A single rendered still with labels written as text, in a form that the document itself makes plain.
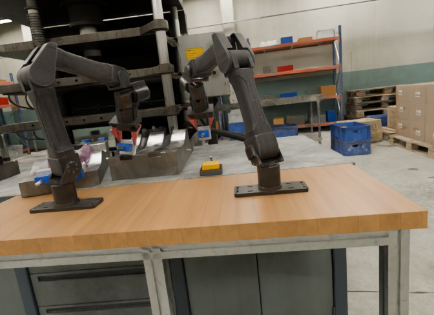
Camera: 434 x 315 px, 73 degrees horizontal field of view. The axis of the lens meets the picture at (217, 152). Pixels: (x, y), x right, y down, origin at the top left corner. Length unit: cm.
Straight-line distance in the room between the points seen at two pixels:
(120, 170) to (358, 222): 83
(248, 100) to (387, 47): 753
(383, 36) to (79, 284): 784
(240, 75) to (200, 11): 735
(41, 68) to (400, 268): 100
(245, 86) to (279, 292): 85
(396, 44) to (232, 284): 758
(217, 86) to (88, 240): 140
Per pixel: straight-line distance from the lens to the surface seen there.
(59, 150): 93
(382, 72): 821
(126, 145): 111
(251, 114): 81
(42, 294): 153
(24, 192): 123
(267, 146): 80
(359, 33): 813
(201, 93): 111
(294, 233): 67
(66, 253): 83
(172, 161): 111
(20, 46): 232
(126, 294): 138
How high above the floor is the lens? 107
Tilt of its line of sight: 11 degrees down
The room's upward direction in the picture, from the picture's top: 6 degrees counter-clockwise
